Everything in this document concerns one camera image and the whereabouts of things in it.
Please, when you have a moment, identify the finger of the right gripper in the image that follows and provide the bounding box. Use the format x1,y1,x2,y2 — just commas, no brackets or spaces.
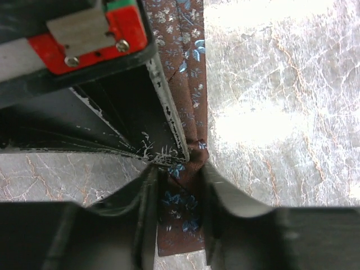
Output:
70,55,190,165

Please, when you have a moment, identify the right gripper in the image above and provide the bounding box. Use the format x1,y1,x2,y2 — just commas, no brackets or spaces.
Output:
1,1,157,157

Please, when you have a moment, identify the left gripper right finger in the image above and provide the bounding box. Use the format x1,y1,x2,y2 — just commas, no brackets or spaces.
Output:
201,163,359,269

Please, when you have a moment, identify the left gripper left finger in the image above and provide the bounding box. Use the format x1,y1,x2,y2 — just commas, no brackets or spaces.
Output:
1,165,159,269

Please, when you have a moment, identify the brown floral tie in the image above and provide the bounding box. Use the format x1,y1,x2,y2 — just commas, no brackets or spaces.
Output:
144,1,209,257

